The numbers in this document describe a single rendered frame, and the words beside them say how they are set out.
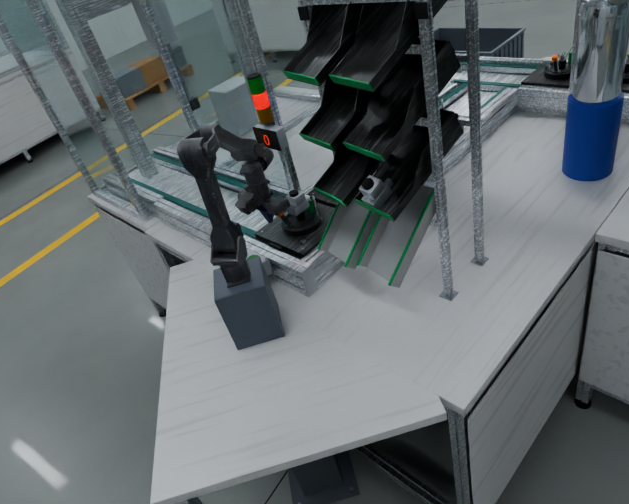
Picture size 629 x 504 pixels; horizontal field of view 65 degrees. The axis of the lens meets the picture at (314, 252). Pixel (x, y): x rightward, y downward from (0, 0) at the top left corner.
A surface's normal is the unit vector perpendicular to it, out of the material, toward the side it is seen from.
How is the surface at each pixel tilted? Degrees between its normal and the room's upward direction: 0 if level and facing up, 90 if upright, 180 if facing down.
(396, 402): 0
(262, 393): 0
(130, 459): 0
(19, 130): 90
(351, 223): 45
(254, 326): 90
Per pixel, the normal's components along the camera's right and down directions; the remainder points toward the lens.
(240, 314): 0.18, 0.57
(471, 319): -0.22, -0.77
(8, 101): 0.80, 0.20
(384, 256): -0.71, -0.19
